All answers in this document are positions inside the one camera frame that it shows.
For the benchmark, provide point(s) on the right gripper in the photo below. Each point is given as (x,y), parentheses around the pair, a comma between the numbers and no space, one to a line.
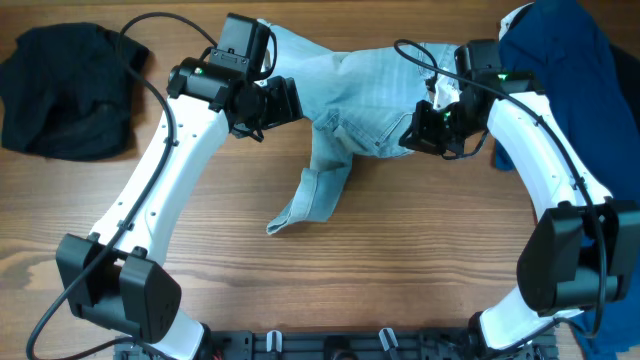
(421,137)

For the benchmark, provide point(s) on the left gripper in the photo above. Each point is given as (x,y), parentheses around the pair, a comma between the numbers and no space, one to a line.
(286,105)

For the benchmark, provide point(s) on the light blue denim shorts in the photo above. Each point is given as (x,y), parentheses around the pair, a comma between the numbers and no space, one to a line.
(358,103)

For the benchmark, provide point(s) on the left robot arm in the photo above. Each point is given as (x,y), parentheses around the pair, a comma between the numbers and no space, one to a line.
(114,277)

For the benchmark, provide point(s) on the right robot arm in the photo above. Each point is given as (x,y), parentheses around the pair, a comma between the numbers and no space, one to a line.
(582,253)

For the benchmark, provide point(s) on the dark blue t-shirt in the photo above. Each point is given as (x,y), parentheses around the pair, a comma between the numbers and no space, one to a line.
(570,55)

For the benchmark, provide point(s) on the black garment at right edge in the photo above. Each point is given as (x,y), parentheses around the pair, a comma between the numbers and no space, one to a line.
(627,70)

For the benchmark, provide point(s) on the black crumpled garment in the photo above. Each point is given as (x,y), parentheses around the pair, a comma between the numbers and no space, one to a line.
(67,92)

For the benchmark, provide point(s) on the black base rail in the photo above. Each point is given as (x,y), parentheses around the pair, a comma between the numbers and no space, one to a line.
(425,344)

